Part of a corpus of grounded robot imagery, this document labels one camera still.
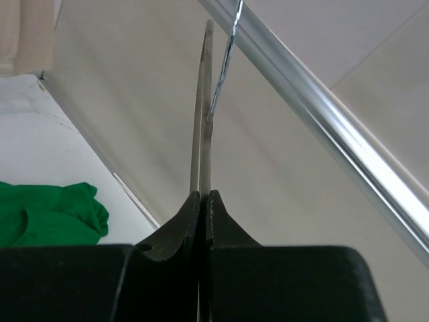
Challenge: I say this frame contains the grey clothes hanger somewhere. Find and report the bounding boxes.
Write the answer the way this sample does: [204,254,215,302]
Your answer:
[189,1,244,197]

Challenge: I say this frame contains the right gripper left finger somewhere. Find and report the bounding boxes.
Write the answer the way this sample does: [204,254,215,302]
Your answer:
[137,191,201,321]

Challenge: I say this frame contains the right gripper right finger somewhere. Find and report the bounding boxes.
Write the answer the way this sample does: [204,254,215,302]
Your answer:
[204,190,265,321]

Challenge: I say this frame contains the metal clothes rack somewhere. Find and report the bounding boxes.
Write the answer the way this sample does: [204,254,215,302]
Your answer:
[201,1,428,265]

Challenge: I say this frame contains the green t shirt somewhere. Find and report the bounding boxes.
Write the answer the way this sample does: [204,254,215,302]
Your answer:
[1,182,109,248]

